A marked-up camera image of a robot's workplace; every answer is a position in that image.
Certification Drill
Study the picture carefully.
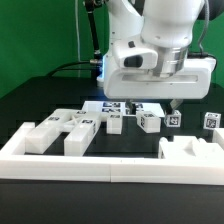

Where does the white paper marker sheet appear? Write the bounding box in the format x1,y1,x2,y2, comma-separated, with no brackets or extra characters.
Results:
82,101,164,117

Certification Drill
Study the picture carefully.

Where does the white chair seat block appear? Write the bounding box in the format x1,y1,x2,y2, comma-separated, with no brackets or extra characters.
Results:
158,136,224,160

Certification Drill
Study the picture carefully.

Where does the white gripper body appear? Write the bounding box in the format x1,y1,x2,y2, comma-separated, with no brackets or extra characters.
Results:
104,38,214,99

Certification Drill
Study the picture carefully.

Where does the white U-shaped fence frame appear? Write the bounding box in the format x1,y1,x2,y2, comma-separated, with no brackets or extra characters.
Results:
0,122,224,186

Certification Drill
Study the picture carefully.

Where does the white chair back frame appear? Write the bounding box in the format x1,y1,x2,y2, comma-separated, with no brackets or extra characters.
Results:
25,109,101,156

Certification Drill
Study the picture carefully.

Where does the black robot cable hose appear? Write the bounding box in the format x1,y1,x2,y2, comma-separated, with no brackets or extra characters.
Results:
45,0,103,78

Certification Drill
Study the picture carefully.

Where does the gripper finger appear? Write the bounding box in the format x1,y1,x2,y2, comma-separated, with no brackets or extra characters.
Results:
166,99,183,115
125,100,136,115

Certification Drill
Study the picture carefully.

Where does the thin white hanging cable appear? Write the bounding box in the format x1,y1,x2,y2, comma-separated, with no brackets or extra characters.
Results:
76,0,82,78

